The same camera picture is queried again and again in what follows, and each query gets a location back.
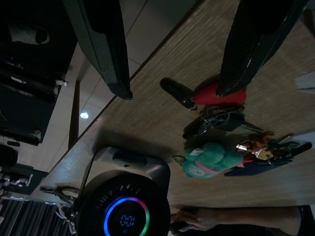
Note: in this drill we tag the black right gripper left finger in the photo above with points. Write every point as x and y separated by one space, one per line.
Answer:
105 49

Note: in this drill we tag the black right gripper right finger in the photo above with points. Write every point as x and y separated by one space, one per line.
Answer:
246 56

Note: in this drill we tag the key bunch with red tag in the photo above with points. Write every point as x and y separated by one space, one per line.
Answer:
221 120

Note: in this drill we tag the person's right hand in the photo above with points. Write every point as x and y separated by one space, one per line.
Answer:
197 218

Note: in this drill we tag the round white light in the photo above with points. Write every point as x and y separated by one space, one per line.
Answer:
84 115

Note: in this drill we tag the brown plush key bunch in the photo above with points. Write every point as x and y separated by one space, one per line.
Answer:
261 147

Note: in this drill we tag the black cabinet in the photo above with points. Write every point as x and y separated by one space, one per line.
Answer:
24 98

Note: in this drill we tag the grey pleated curtain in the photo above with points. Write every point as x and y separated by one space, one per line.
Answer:
24 218

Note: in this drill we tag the brown wooden post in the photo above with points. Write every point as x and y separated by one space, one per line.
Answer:
73 110

